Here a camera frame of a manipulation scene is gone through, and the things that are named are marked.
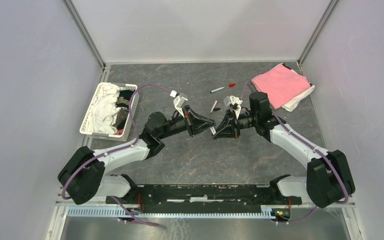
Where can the white cloth in basket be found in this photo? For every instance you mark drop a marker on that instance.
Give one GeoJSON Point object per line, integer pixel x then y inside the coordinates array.
{"type": "Point", "coordinates": [102, 112]}

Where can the white pen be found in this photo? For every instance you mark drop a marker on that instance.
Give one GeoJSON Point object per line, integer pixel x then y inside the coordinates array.
{"type": "Point", "coordinates": [217, 89]}
{"type": "Point", "coordinates": [213, 106]}

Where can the aluminium frame rail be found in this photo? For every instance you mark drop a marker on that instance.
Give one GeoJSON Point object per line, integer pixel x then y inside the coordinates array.
{"type": "Point", "coordinates": [107, 207]}

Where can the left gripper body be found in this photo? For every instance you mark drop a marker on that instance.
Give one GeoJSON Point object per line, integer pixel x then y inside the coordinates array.
{"type": "Point", "coordinates": [190, 125]}

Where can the pink folded cloth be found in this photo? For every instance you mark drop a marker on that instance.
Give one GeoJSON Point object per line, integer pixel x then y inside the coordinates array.
{"type": "Point", "coordinates": [269, 84]}

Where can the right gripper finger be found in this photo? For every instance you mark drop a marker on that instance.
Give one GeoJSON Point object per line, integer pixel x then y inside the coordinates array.
{"type": "Point", "coordinates": [226, 123]}
{"type": "Point", "coordinates": [224, 134]}

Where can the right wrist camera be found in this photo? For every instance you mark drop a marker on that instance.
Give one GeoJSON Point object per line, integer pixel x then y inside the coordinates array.
{"type": "Point", "coordinates": [233, 103]}

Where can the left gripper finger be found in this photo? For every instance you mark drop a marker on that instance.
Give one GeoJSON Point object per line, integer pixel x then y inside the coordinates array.
{"type": "Point", "coordinates": [201, 127]}
{"type": "Point", "coordinates": [195, 118]}

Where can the white purple marker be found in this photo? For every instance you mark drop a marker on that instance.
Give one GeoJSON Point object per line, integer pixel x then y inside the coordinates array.
{"type": "Point", "coordinates": [213, 131]}

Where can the white plastic basket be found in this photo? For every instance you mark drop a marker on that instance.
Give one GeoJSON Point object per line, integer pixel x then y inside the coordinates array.
{"type": "Point", "coordinates": [119, 135]}

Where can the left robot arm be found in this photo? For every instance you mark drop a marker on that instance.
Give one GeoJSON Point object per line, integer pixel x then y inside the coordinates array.
{"type": "Point", "coordinates": [86, 174]}

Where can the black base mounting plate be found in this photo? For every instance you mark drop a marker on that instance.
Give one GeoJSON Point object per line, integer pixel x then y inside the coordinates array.
{"type": "Point", "coordinates": [206, 199]}

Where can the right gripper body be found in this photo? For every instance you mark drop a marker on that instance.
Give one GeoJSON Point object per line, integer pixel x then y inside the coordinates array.
{"type": "Point", "coordinates": [236, 123]}

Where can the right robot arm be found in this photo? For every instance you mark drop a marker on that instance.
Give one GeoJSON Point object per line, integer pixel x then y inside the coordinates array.
{"type": "Point", "coordinates": [328, 177]}

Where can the black cloth in basket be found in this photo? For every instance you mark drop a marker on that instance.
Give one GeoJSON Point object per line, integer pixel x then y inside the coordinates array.
{"type": "Point", "coordinates": [123, 104]}

